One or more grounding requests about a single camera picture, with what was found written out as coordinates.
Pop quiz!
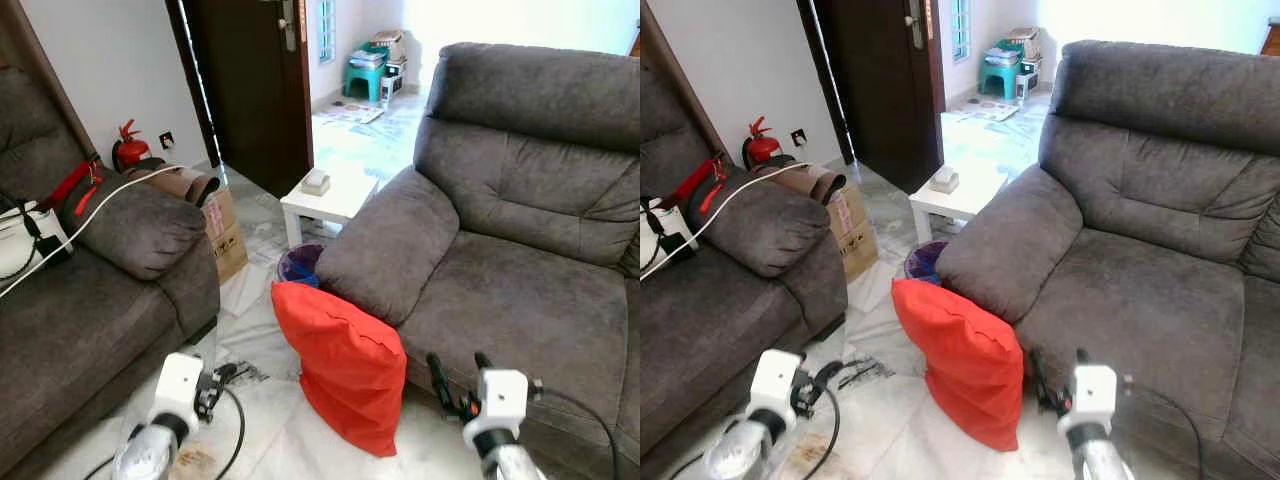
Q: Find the red pillow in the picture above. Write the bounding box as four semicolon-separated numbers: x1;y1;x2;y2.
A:
271;281;408;458
891;278;1025;453

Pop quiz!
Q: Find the stack of boxes and papers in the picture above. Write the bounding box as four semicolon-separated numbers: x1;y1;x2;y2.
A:
1008;27;1043;101
372;30;408;101

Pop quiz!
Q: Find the red strap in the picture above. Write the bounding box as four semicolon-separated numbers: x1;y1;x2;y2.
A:
672;152;729;214
45;155;104;216

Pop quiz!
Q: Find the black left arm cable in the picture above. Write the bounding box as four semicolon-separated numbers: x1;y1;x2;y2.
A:
812;384;843;480
213;386;247;480

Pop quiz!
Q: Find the white cable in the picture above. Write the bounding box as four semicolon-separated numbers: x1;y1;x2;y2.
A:
640;162;811;281
0;163;186;299

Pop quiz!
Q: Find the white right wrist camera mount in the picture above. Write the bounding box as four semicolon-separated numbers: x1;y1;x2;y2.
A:
1058;363;1119;437
462;368;530;441

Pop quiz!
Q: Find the red fire extinguisher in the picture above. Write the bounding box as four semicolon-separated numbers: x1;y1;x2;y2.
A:
742;116;783;171
112;119;151;173

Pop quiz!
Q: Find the purple waste bin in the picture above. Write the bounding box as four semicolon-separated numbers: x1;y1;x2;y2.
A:
277;242;326;289
905;240;951;286

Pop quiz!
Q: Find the white device with black charger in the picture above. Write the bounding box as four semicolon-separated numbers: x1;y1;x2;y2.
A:
640;197;699;269
0;200;73;281

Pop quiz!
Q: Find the dark brown wooden panel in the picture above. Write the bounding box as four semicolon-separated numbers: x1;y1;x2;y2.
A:
640;0;731;161

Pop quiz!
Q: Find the window with grille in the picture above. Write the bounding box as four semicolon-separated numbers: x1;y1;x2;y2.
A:
316;0;336;63
951;0;971;63

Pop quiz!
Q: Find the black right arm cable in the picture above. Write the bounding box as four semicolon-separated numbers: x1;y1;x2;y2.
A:
528;385;621;480
1118;380;1207;480

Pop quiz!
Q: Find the grey two-seat fabric sofa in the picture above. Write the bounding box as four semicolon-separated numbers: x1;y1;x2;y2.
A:
315;42;641;480
935;40;1280;480

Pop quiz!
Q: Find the green plastic stool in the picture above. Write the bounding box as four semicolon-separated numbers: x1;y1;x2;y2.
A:
343;45;389;103
978;42;1023;101

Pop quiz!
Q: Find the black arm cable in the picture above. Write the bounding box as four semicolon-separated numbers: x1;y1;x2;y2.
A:
528;385;621;480
1118;380;1207;480
213;386;247;480
812;384;843;480

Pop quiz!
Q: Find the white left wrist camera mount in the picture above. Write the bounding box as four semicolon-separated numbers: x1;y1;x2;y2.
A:
150;352;207;415
749;349;805;414

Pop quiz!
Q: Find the brown cardboard box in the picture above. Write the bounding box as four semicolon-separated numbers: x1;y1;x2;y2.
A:
828;183;880;283
203;185;249;284

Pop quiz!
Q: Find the white side table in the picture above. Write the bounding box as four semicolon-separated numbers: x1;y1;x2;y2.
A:
280;170;379;248
908;172;1006;244

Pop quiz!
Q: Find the grey sofa with clutter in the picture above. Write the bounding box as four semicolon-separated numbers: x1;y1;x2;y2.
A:
0;65;221;477
640;62;849;461

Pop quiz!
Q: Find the dark brown door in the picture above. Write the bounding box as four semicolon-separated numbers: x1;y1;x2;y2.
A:
183;0;314;198
810;0;946;194

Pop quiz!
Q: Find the patterned door mat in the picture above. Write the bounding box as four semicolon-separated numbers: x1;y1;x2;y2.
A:
945;98;1021;123
318;100;386;126

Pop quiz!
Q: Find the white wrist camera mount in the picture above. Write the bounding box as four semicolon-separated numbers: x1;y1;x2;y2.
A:
1058;363;1119;437
150;352;207;415
462;368;530;441
749;349;805;414

